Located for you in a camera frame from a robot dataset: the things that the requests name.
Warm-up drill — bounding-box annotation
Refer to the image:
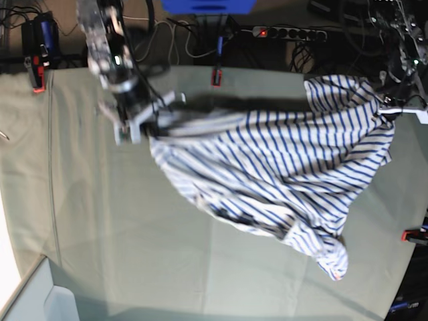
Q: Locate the blue white striped t-shirt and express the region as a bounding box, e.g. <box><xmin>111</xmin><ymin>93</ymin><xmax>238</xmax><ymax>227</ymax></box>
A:
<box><xmin>150</xmin><ymin>75</ymin><xmax>395</xmax><ymax>281</ymax></box>

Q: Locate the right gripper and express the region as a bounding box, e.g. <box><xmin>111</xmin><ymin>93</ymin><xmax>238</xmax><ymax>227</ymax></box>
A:
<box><xmin>98</xmin><ymin>91</ymin><xmax>186</xmax><ymax>145</ymax></box>

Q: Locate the red black clamp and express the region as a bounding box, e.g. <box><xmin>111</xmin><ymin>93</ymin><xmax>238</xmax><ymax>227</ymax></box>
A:
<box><xmin>211</xmin><ymin>68</ymin><xmax>222</xmax><ymax>87</ymax></box>
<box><xmin>24</xmin><ymin>56</ymin><xmax>45</xmax><ymax>93</ymax></box>
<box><xmin>401</xmin><ymin>225</ymin><xmax>428</xmax><ymax>246</ymax></box>

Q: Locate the white power strip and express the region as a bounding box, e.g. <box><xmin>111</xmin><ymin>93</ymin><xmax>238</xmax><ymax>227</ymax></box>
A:
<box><xmin>251</xmin><ymin>26</ymin><xmax>328</xmax><ymax>43</ymax></box>

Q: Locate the red black centre clamp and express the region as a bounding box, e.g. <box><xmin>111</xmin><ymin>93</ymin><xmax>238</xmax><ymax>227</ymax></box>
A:
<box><xmin>211</xmin><ymin>68</ymin><xmax>222</xmax><ymax>87</ymax></box>

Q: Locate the white plastic bin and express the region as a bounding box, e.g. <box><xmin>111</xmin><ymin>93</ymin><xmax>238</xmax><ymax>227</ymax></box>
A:
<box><xmin>1</xmin><ymin>255</ymin><xmax>80</xmax><ymax>321</ymax></box>

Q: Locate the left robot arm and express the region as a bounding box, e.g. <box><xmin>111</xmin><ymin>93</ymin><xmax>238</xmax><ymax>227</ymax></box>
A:
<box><xmin>368</xmin><ymin>1</ymin><xmax>427</xmax><ymax>125</ymax></box>

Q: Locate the red black right clamp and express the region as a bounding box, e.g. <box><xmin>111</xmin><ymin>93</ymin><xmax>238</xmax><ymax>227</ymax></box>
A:
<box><xmin>401</xmin><ymin>225</ymin><xmax>428</xmax><ymax>246</ymax></box>

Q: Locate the red black left clamp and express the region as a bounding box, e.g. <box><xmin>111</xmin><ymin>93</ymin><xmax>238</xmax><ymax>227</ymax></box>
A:
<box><xmin>24</xmin><ymin>56</ymin><xmax>45</xmax><ymax>93</ymax></box>

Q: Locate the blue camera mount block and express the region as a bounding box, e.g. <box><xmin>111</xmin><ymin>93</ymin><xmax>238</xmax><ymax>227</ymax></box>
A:
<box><xmin>161</xmin><ymin>0</ymin><xmax>256</xmax><ymax>15</ymax></box>

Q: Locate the white looped cable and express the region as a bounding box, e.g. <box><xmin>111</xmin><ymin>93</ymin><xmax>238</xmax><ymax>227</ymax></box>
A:
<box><xmin>132</xmin><ymin>16</ymin><xmax>220</xmax><ymax>66</ymax></box>

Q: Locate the green table cloth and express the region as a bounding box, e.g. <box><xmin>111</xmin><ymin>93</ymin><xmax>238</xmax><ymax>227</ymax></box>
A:
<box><xmin>1</xmin><ymin>69</ymin><xmax>427</xmax><ymax>320</ymax></box>

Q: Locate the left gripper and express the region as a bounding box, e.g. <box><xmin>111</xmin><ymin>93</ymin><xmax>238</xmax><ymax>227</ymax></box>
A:
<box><xmin>377</xmin><ymin>94</ymin><xmax>427</xmax><ymax>124</ymax></box>

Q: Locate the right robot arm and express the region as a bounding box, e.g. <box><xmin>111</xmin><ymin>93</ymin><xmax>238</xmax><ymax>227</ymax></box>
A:
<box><xmin>76</xmin><ymin>1</ymin><xmax>186</xmax><ymax>145</ymax></box>

